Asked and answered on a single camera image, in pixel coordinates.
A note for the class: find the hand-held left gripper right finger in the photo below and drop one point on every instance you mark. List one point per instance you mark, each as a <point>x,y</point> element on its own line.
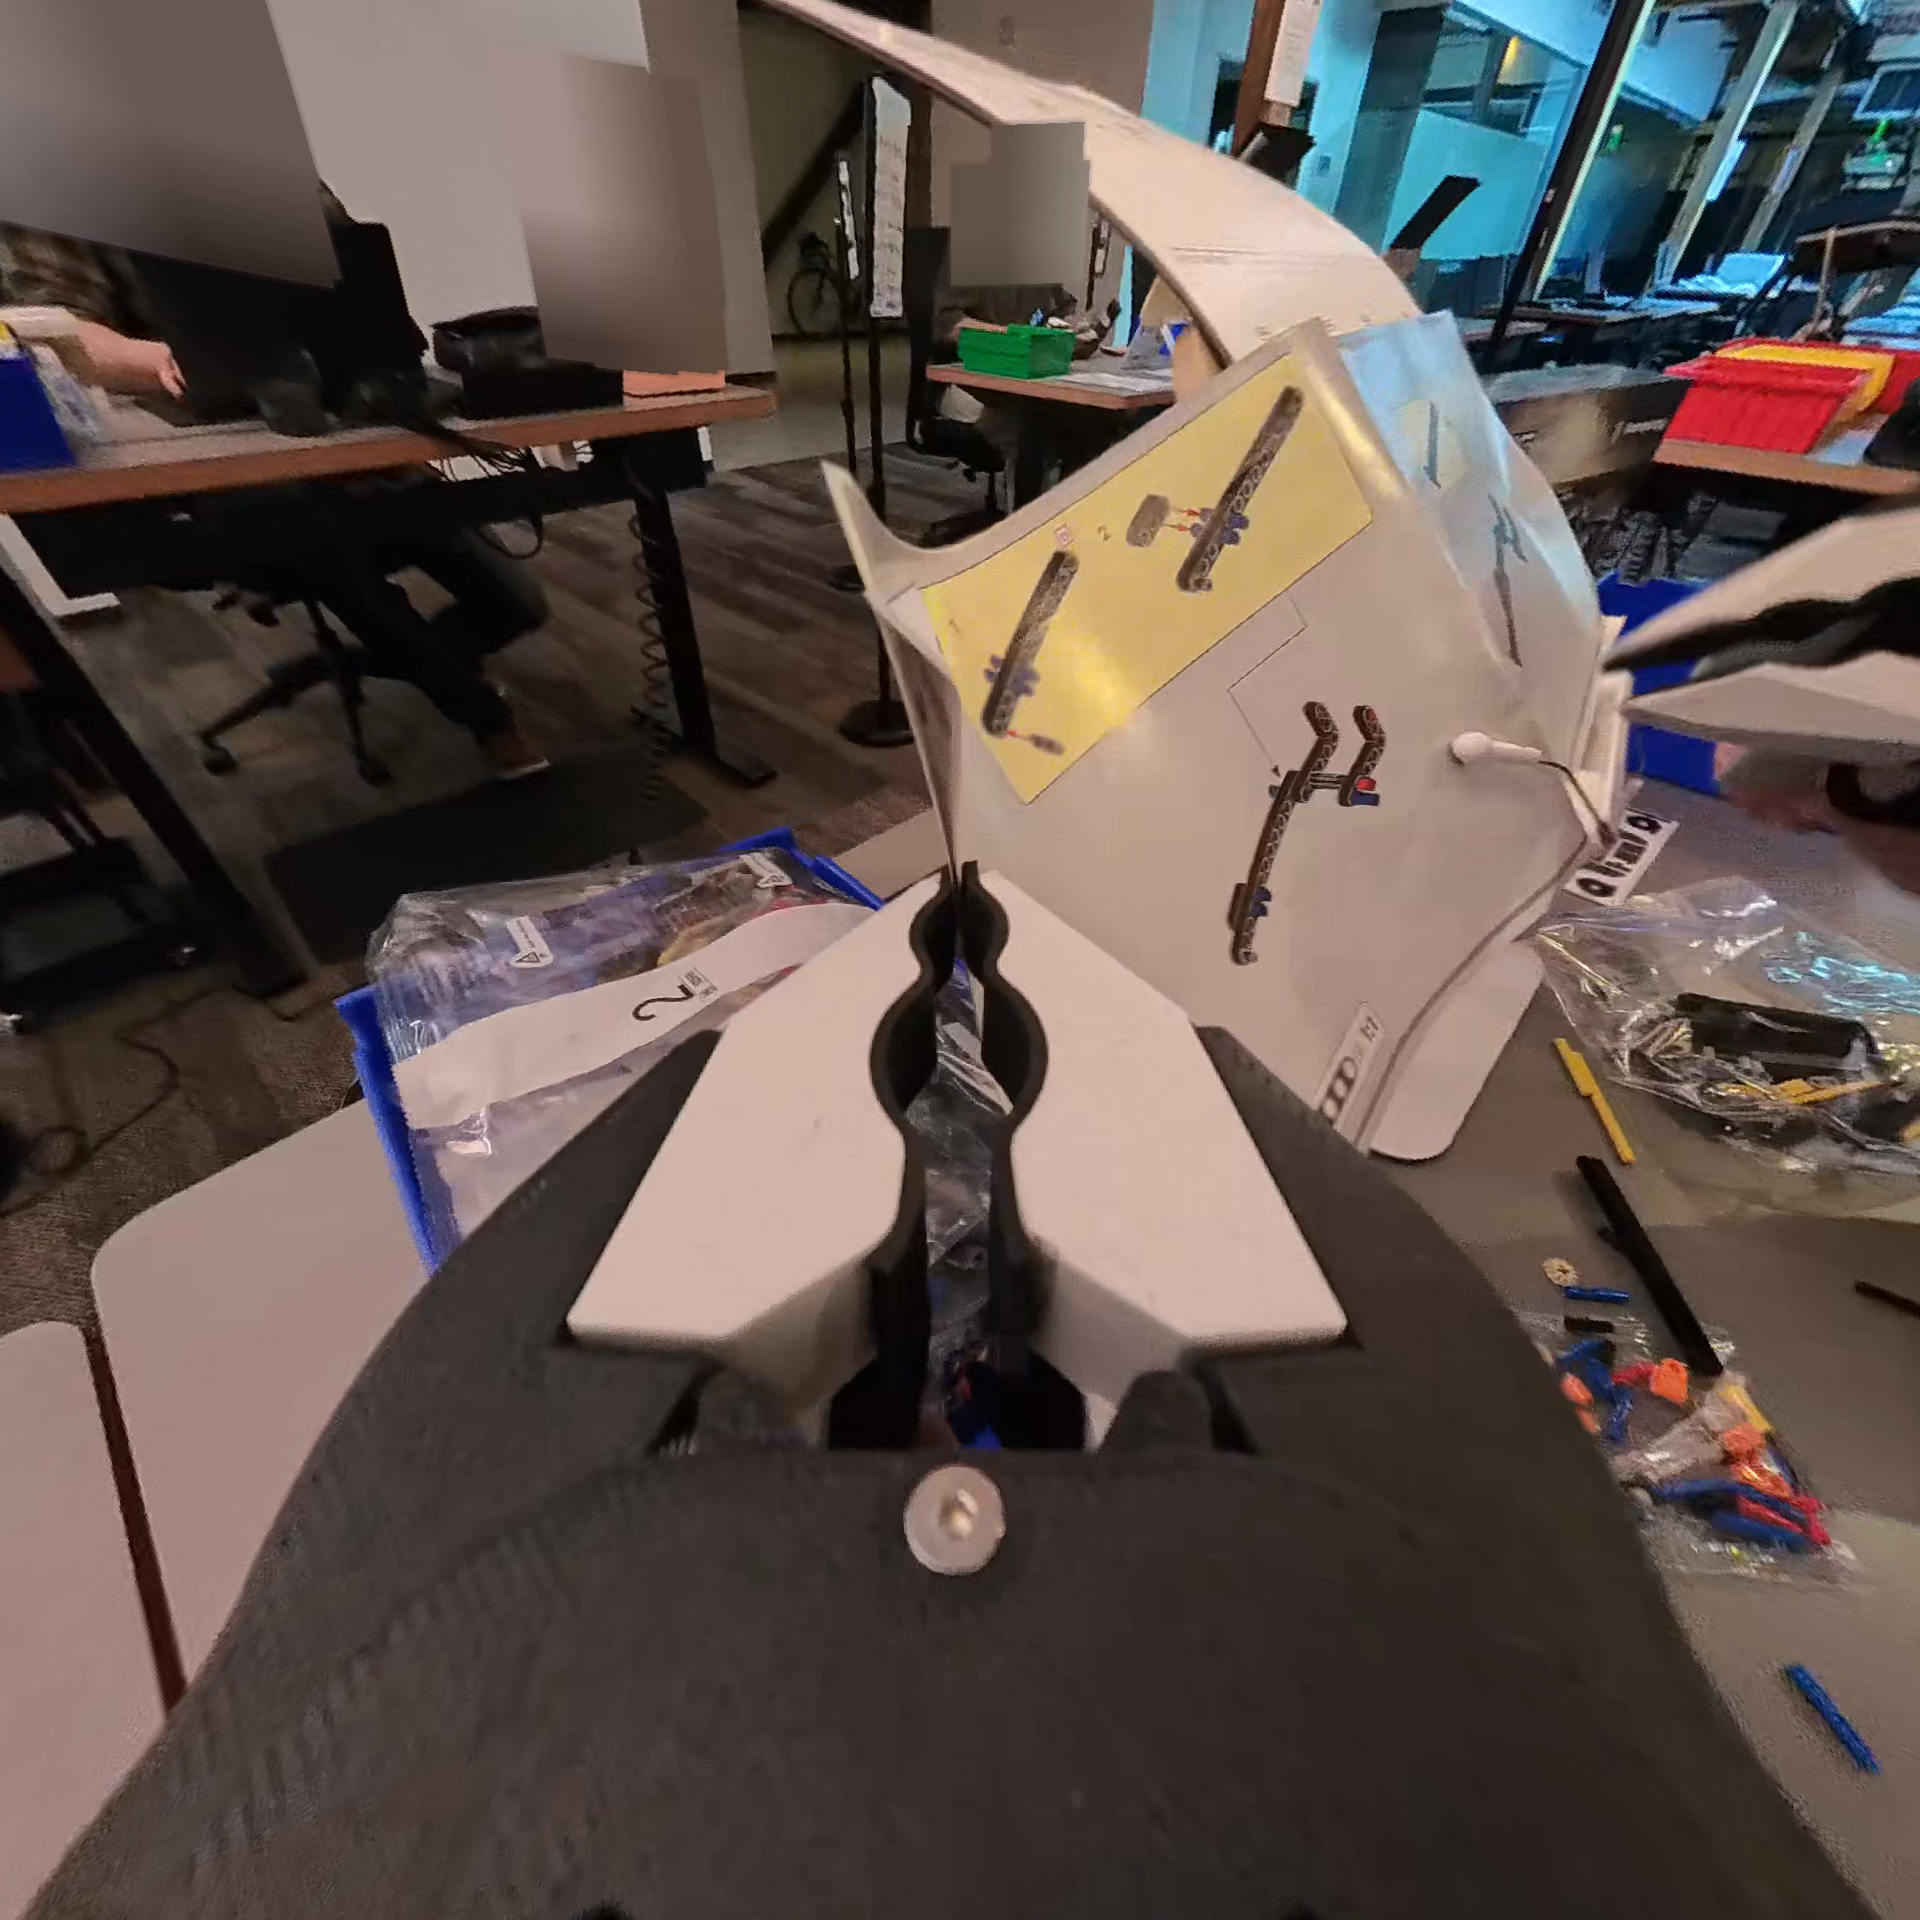
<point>1172,1185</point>

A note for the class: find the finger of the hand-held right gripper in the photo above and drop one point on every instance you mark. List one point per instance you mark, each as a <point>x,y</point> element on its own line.
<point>1801,579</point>
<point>1817,714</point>

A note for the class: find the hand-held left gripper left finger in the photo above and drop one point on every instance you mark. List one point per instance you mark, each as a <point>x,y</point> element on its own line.
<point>751,1185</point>

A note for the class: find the lego instruction booklet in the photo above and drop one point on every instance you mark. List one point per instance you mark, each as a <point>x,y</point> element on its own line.
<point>1202,841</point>

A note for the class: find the lego sticker sheet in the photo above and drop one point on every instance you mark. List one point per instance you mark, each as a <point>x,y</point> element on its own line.
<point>1621,858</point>

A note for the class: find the black lego box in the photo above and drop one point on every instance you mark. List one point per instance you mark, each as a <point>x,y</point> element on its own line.
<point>1590,428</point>

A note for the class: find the yellow lego axle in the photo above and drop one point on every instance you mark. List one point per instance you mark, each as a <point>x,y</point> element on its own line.
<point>1594,1101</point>

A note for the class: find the long black lego beam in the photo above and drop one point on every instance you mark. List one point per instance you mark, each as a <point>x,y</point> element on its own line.
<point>1651,1263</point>

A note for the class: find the person's right hand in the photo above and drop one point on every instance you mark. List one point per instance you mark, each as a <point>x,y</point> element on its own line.
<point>1780,804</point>

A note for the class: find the wooden table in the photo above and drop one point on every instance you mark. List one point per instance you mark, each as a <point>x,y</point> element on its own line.
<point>1786,469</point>

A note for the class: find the blue storage bin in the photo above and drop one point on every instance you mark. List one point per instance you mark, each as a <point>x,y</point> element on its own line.
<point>383,1110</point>
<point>1651,675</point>

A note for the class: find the red storage bin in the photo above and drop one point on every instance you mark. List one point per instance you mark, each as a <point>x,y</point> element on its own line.
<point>1770,404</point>

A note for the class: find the yellow storage bin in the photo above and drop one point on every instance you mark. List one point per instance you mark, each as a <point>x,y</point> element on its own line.
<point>1830,355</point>

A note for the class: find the clear bag of black parts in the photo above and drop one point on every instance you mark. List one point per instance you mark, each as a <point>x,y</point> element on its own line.
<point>1740,1036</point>

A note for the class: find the wooden book stand white base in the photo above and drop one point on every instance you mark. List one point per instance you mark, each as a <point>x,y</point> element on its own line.
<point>1485,746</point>

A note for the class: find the black floor mat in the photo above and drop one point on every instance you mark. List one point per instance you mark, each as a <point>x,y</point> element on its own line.
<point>495,841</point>

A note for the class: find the clear bag of colourful pins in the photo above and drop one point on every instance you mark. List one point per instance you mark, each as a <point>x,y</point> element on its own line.
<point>1724,1470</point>

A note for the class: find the black office chair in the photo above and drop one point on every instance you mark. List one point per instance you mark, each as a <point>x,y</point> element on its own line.
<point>954,436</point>
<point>301,675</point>

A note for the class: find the wooden desk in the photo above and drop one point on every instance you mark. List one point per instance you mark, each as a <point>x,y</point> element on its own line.
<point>452,436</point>

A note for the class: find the green storage bin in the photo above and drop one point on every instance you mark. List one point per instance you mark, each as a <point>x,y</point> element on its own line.
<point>1013,350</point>

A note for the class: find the bicycle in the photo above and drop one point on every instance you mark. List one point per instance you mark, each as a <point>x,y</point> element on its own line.
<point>827,294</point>

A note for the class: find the small blue bin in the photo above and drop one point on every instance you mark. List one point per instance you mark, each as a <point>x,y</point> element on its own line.
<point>33,412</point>

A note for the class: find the black stanchion post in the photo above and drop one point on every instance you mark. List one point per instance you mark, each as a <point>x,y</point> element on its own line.
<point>883,724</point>

